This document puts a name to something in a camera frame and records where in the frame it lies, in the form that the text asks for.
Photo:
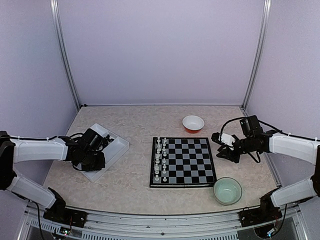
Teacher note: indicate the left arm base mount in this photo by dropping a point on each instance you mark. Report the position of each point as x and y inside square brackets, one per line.
[65, 216]

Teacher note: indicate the white plastic compartment tray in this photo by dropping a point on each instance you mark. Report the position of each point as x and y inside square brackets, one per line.
[114, 151]

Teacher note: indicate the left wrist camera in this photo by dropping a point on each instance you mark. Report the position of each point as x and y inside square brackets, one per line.
[90, 140]

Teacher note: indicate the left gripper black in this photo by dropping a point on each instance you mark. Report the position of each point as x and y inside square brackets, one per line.
[101, 164]

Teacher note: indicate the right aluminium frame post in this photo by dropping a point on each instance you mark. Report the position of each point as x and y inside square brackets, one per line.
[267, 4]

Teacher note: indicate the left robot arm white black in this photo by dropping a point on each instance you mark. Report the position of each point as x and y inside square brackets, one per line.
[84, 151]

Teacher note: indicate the green glass bowl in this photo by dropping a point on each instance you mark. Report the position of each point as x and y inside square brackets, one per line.
[227, 191]

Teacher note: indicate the black chess pieces heap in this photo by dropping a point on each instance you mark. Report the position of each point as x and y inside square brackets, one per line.
[106, 141]

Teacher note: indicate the black white chessboard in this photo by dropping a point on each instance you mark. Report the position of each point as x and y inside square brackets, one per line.
[189, 163]

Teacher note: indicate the red white bowl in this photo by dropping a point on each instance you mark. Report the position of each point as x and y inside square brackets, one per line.
[193, 124]

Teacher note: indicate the aluminium frame post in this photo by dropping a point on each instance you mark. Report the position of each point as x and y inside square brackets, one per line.
[54, 5]
[267, 4]

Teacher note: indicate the left aluminium frame post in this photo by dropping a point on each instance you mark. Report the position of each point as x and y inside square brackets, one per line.
[54, 5]

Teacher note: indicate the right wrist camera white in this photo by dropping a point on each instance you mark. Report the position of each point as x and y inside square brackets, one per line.
[223, 140]

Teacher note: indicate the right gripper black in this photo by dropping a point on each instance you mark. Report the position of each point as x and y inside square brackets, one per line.
[230, 155]

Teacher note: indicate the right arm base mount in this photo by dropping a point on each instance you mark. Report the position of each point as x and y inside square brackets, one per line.
[262, 214]

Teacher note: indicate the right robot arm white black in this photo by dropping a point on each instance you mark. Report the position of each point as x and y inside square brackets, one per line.
[274, 141]

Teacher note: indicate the front aluminium rail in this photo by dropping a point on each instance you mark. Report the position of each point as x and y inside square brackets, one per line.
[102, 225]

